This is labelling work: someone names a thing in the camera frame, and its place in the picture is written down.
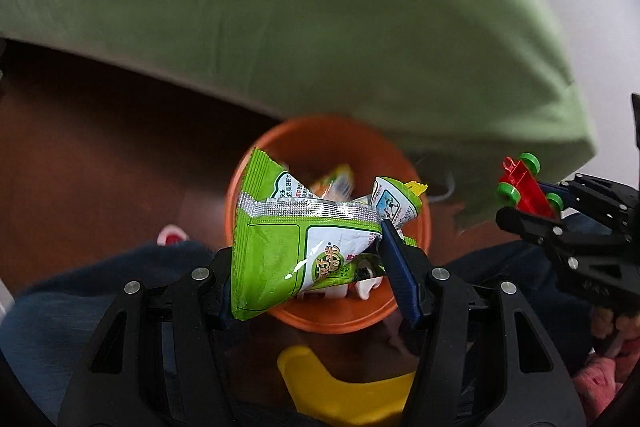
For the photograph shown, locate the green snack bag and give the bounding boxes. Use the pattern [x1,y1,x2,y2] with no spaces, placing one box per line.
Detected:
[230,147,430,322]

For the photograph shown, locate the orange trash bin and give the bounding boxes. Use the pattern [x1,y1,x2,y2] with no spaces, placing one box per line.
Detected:
[226,116,431,334]

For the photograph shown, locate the green bed cover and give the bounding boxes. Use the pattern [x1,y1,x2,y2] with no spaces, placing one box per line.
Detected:
[1,0,596,225]

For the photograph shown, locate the yellow plastic stool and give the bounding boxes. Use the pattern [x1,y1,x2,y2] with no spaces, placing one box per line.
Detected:
[278,346,414,427]

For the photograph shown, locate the white cable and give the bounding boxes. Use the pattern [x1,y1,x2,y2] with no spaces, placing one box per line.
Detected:
[426,171,457,204]

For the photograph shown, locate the orange snack bag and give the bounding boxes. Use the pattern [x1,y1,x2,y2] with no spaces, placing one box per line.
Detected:
[310,164,355,202]

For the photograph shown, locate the red white shoe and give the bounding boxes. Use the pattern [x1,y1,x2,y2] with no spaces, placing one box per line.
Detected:
[156,225,190,246]

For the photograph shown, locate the person's hand red sleeve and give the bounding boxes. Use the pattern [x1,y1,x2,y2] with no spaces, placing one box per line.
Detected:
[591,308,639,358]

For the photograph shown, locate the person's right jeans leg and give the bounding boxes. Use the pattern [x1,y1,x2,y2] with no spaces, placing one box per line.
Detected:
[446,241,593,376]

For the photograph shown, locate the red toy car green wheels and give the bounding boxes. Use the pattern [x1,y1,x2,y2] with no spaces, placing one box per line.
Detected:
[496,152,564,219]

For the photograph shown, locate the person's jeans leg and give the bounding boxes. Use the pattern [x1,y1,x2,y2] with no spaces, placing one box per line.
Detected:
[1,241,214,421]
[446,241,593,376]

